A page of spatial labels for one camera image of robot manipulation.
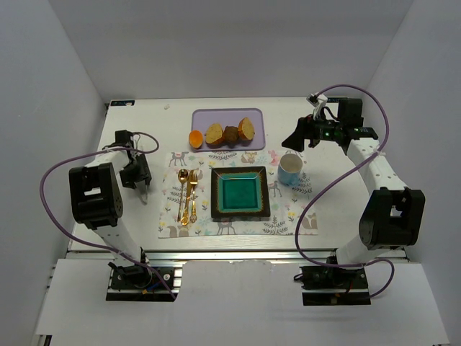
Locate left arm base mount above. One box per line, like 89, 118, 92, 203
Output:
105, 262, 179, 302

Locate speckled yellow bread slice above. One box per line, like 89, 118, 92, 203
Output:
205, 123, 225, 148

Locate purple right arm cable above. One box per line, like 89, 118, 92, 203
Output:
295, 84, 396, 299

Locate blue label sticker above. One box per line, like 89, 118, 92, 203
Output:
109, 99, 135, 107

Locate animal print placemat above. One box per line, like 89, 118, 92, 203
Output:
158, 150, 313, 238

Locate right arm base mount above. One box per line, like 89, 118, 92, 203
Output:
293, 266, 371, 306

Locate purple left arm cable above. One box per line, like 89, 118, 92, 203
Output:
39, 132, 179, 300

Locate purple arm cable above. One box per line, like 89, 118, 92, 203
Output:
39, 132, 179, 300
295, 84, 396, 299

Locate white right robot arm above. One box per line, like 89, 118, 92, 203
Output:
282, 94, 426, 269

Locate dark brown bread chunk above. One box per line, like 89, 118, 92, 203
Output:
223, 126, 240, 148

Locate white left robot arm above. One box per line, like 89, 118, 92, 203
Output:
68, 130, 151, 268

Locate lavender tray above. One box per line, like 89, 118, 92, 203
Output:
191, 108, 266, 151

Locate orange bread piece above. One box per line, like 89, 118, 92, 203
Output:
188, 130, 203, 150

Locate silver metal tongs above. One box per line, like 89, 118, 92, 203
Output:
138, 143, 151, 205

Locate aluminium rail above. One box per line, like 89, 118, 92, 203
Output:
64, 247, 341, 263

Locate brown crusted bread half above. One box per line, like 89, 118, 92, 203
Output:
238, 117, 255, 141

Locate black and teal square plate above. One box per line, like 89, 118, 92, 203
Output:
210, 166, 271, 219

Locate light blue mug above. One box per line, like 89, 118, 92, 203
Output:
277, 154, 303, 187

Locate gold fork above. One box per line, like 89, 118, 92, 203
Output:
189, 170, 198, 223

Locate gold spoon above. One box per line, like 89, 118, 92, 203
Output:
176, 169, 189, 222

